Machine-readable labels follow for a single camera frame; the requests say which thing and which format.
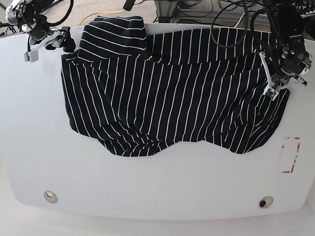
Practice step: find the table cable grommet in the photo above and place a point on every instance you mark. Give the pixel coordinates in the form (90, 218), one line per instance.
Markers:
(265, 202)
(50, 197)

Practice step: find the right table cable grommet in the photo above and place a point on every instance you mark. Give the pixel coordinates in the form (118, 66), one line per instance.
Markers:
(265, 202)

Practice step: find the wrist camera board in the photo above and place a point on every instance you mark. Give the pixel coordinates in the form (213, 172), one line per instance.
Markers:
(271, 94)
(31, 56)

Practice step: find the black white striped T-shirt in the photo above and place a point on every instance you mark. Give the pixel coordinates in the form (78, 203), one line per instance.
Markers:
(138, 94)

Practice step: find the red tape rectangle marking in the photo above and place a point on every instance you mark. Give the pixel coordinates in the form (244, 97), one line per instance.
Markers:
(288, 154)

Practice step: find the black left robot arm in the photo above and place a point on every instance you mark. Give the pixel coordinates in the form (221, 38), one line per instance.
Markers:
(285, 21)

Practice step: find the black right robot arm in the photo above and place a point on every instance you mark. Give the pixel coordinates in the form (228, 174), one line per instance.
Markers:
(52, 26)

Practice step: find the aluminium frame stand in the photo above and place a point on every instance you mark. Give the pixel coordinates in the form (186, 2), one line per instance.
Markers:
(165, 9)

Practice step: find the left table cable grommet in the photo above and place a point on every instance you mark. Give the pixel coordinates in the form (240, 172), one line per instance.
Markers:
(50, 197)

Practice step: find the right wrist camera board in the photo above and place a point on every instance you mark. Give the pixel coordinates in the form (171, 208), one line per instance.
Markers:
(31, 56)

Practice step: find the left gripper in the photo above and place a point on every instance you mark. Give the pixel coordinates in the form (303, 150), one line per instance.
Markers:
(286, 60)

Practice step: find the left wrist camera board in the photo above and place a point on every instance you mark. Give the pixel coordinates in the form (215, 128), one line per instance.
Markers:
(271, 94)

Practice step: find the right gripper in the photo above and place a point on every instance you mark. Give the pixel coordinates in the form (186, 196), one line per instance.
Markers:
(28, 18)

